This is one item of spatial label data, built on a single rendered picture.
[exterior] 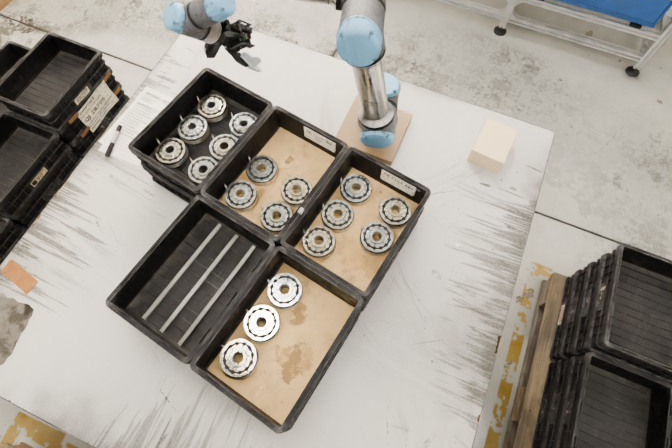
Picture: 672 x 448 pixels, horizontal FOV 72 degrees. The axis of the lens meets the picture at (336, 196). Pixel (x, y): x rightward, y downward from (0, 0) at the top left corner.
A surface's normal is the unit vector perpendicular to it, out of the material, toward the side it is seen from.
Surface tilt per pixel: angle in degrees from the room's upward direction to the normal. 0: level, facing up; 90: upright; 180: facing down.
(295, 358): 0
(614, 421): 0
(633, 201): 0
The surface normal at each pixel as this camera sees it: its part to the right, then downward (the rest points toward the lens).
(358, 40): -0.15, 0.84
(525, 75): 0.01, -0.44
